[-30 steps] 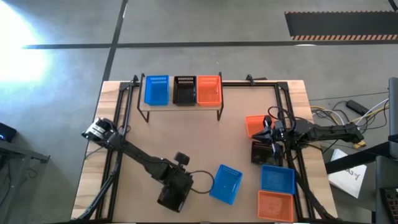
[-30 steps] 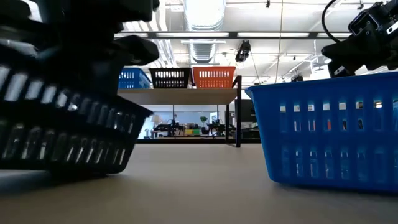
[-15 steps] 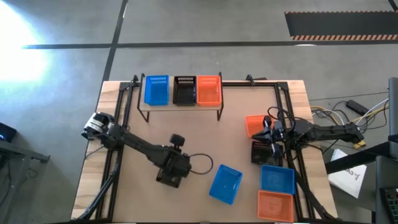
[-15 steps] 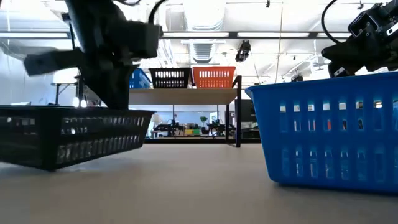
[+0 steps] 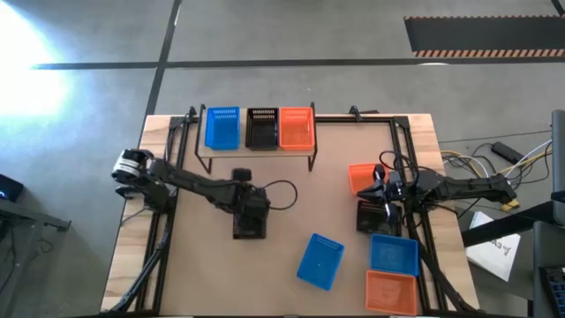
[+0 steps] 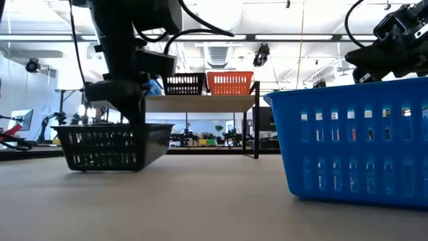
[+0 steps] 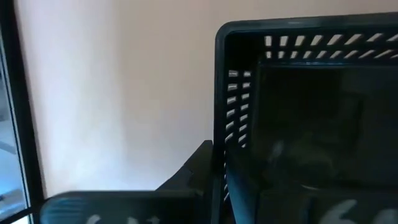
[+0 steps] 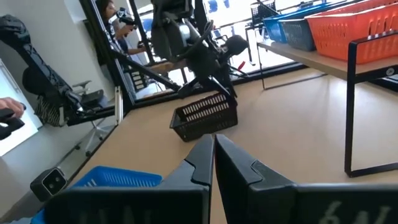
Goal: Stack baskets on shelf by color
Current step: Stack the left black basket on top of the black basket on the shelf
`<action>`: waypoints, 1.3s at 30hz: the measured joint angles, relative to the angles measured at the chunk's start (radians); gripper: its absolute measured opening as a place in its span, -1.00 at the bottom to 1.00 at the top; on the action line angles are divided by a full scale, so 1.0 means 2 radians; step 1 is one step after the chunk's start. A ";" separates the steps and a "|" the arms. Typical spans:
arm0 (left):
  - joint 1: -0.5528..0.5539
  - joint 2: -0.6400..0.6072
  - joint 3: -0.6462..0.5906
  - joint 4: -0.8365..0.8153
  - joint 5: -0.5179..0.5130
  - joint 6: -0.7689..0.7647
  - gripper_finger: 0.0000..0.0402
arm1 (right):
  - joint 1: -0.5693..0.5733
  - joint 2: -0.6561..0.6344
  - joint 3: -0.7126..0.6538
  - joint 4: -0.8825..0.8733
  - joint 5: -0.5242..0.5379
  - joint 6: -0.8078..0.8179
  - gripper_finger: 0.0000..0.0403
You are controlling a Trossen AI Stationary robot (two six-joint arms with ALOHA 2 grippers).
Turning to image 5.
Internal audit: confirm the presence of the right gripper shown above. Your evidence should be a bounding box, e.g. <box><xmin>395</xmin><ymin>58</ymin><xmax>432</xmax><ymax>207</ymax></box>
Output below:
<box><xmin>356</xmin><ymin>164</ymin><xmax>405</xmax><ymax>224</ymax></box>

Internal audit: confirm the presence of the orange plastic basket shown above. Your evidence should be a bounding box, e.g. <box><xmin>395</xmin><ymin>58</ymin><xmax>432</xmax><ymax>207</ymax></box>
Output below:
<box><xmin>278</xmin><ymin>106</ymin><xmax>316</xmax><ymax>152</ymax></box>
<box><xmin>347</xmin><ymin>163</ymin><xmax>381</xmax><ymax>196</ymax></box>
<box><xmin>365</xmin><ymin>269</ymin><xmax>418</xmax><ymax>317</ymax></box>

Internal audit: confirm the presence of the black plastic basket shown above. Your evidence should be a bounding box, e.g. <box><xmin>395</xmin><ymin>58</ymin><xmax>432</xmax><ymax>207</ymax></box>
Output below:
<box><xmin>232</xmin><ymin>193</ymin><xmax>268</xmax><ymax>240</ymax></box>
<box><xmin>356</xmin><ymin>200</ymin><xmax>403</xmax><ymax>237</ymax></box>
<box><xmin>245</xmin><ymin>107</ymin><xmax>280</xmax><ymax>150</ymax></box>

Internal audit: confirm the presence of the blue plastic basket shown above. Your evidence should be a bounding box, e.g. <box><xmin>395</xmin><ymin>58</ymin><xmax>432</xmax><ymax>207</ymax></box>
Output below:
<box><xmin>296</xmin><ymin>232</ymin><xmax>346</xmax><ymax>292</ymax></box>
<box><xmin>204</xmin><ymin>106</ymin><xmax>242</xmax><ymax>151</ymax></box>
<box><xmin>369</xmin><ymin>233</ymin><xmax>420</xmax><ymax>277</ymax></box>

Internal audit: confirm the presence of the white paper sheet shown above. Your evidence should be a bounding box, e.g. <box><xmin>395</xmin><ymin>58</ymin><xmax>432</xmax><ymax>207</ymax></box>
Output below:
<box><xmin>464</xmin><ymin>210</ymin><xmax>523</xmax><ymax>283</ymax></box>

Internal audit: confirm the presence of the black support beam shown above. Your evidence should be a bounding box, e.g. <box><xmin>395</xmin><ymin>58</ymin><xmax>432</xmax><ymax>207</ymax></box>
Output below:
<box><xmin>461</xmin><ymin>201</ymin><xmax>565</xmax><ymax>248</ymax></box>

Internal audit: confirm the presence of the black desk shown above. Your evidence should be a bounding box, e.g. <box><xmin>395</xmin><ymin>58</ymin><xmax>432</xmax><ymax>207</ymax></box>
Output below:
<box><xmin>531</xmin><ymin>219</ymin><xmax>565</xmax><ymax>318</ymax></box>

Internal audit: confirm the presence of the black hazard-striped floor mat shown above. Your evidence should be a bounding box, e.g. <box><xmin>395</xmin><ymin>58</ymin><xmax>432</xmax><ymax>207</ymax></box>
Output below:
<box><xmin>403</xmin><ymin>15</ymin><xmax>565</xmax><ymax>58</ymax></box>

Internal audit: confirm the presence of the black keyboard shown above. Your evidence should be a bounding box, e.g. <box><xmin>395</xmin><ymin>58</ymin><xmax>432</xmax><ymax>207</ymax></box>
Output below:
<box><xmin>539</xmin><ymin>264</ymin><xmax>565</xmax><ymax>318</ymax></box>

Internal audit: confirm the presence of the dark metal stand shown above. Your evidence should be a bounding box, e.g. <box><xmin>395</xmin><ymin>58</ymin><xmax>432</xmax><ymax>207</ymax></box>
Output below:
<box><xmin>0</xmin><ymin>198</ymin><xmax>72</xmax><ymax>318</ymax></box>

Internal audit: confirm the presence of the black device with blue light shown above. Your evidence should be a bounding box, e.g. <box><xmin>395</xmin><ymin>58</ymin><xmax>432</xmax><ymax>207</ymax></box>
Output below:
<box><xmin>0</xmin><ymin>173</ymin><xmax>25</xmax><ymax>204</ymax></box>

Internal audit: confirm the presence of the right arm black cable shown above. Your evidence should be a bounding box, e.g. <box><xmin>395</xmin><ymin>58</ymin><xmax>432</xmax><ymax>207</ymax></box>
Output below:
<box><xmin>378</xmin><ymin>149</ymin><xmax>421</xmax><ymax>186</ymax></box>

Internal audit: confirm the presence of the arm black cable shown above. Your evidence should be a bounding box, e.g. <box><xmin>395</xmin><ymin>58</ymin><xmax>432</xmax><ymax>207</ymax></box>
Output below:
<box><xmin>378</xmin><ymin>149</ymin><xmax>421</xmax><ymax>186</ymax></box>
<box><xmin>259</xmin><ymin>178</ymin><xmax>298</xmax><ymax>212</ymax></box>

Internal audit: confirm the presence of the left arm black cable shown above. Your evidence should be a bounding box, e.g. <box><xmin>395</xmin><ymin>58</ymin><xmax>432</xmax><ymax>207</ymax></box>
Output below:
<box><xmin>259</xmin><ymin>178</ymin><xmax>298</xmax><ymax>212</ymax></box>

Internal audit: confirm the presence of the wooden shelf with black frame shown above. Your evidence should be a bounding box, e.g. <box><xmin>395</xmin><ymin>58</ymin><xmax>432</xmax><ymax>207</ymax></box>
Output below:
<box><xmin>193</xmin><ymin>102</ymin><xmax>319</xmax><ymax>174</ymax></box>

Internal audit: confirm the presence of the yellow floor cable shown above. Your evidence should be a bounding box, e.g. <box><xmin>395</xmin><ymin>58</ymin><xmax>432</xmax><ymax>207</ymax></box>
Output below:
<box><xmin>441</xmin><ymin>148</ymin><xmax>554</xmax><ymax>176</ymax></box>

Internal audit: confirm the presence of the white floor cable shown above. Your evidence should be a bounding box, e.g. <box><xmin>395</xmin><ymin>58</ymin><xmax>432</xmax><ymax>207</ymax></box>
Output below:
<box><xmin>502</xmin><ymin>139</ymin><xmax>554</xmax><ymax>178</ymax></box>

